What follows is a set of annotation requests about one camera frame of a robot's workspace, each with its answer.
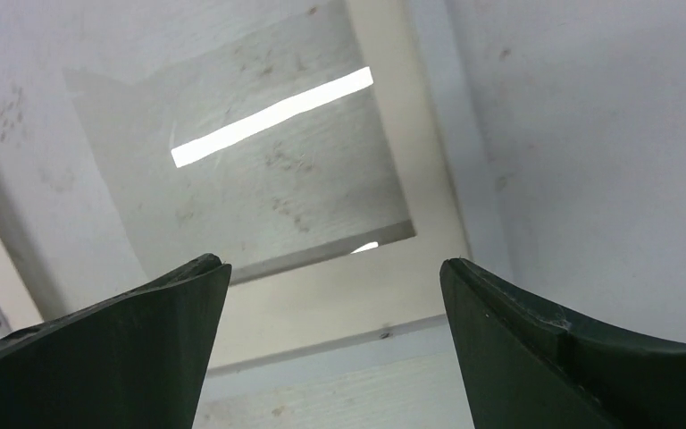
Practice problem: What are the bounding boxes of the cream white mat board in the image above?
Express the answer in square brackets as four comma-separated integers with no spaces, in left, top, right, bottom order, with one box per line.
[0,0,474,368]

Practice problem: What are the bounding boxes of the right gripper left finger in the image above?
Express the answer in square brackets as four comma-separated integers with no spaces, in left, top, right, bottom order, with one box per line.
[0,254,231,428]

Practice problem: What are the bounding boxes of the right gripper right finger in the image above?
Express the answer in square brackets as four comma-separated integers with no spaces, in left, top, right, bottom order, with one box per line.
[439,258,686,428]

